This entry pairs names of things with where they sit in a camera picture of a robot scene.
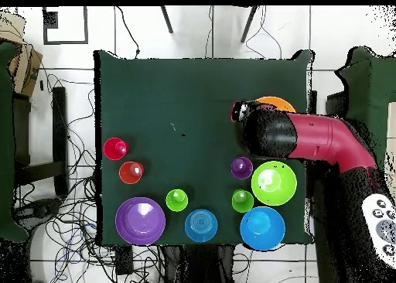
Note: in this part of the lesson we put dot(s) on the orange bowl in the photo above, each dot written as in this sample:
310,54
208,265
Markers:
277,103

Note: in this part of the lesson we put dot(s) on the purple bowl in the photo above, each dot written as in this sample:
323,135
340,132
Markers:
140,221

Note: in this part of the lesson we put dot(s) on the stepped green cup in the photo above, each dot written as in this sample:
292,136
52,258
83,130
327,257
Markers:
176,201

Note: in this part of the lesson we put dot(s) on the grey base with knob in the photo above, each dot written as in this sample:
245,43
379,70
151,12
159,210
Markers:
40,210

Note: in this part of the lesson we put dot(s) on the green cloth covered side table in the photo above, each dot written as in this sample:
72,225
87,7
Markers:
6,140
368,88

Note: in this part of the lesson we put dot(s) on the cardboard box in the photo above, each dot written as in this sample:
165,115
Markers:
26,69

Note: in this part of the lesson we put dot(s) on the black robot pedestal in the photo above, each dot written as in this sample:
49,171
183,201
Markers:
198,264

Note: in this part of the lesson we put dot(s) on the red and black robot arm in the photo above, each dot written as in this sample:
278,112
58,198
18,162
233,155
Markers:
321,137

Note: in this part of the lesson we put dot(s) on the red cup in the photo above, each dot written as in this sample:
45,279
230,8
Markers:
111,148

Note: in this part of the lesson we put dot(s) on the dark green table cloth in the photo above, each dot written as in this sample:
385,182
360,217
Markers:
185,94

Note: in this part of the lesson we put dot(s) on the orange cup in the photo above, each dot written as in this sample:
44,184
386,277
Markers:
128,173

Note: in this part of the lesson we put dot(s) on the green bowl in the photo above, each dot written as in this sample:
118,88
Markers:
273,183

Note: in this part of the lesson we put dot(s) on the purple cup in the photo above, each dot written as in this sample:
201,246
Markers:
241,168

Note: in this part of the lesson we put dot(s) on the plain green cup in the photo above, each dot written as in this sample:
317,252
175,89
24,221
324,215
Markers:
242,201

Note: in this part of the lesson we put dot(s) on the small blue bowl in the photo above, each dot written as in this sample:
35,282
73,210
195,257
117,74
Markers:
201,225

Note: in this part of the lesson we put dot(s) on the large blue bowl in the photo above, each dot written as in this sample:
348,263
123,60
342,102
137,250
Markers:
262,228

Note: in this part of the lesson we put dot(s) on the black stand frame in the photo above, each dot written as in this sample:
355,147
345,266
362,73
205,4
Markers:
60,125
312,100

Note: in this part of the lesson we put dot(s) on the black tripod leg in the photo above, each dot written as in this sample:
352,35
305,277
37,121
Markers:
249,23
166,20

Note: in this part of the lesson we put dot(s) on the black power adapter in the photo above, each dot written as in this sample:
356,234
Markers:
123,261

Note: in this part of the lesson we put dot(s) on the black square floor frame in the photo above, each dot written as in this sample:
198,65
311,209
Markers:
51,20

